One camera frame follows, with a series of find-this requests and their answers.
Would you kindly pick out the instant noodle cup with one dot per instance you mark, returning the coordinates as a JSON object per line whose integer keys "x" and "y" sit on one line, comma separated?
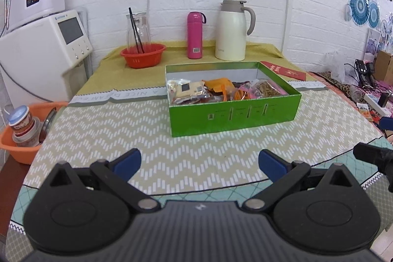
{"x": 25, "y": 127}

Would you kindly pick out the pink edged snack packet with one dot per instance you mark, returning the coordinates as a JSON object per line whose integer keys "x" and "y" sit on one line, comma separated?
{"x": 260, "y": 88}

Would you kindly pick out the blue paper fan decoration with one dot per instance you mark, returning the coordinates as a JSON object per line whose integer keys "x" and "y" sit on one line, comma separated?
{"x": 360, "y": 11}

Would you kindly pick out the chevron pattern mat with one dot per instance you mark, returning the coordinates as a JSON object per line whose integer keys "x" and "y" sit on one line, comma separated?
{"x": 326, "y": 127}

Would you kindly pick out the white thermos jug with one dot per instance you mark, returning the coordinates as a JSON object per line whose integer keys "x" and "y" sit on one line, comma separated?
{"x": 235, "y": 23}

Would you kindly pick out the orange striped snack bag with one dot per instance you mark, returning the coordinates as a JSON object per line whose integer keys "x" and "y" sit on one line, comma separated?
{"x": 235, "y": 94}

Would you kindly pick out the green cardboard box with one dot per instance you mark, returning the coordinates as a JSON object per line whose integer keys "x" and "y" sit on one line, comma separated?
{"x": 212, "y": 114}

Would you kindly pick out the white water dispenser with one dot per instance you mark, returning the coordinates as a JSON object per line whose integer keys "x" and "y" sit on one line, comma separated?
{"x": 47, "y": 60}

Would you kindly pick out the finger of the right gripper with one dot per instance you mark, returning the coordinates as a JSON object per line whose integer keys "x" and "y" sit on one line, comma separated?
{"x": 381, "y": 157}
{"x": 385, "y": 123}

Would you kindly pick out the teal diamond pattern mat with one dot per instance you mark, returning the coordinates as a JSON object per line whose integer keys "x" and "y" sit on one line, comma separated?
{"x": 215, "y": 194}

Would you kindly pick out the orange snack packet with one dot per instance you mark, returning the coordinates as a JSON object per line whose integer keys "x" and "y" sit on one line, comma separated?
{"x": 219, "y": 85}

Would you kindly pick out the black chopsticks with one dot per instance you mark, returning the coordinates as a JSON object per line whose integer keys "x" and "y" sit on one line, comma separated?
{"x": 138, "y": 42}

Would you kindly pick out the clear glass carafe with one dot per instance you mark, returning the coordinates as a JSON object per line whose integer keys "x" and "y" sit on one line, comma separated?
{"x": 142, "y": 24}

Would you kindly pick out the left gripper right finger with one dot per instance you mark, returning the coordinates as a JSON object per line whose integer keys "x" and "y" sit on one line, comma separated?
{"x": 285, "y": 177}

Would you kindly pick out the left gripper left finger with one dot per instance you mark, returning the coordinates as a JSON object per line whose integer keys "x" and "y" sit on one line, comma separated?
{"x": 113, "y": 177}

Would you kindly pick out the orange plastic basin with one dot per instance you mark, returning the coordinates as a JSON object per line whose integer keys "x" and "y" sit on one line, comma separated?
{"x": 44, "y": 112}

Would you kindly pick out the red plastic basket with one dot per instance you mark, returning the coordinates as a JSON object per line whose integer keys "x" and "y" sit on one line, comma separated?
{"x": 151, "y": 57}

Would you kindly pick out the pink water bottle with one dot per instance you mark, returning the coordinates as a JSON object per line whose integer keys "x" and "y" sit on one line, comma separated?
{"x": 195, "y": 22}

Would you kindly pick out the cracker biscuit pack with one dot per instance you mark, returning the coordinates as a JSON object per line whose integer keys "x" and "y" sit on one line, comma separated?
{"x": 185, "y": 90}

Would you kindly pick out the brown cardboard box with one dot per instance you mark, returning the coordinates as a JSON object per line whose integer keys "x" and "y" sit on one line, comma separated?
{"x": 384, "y": 67}

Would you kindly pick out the white power strip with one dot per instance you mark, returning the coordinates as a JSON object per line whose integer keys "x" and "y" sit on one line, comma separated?
{"x": 373, "y": 102}

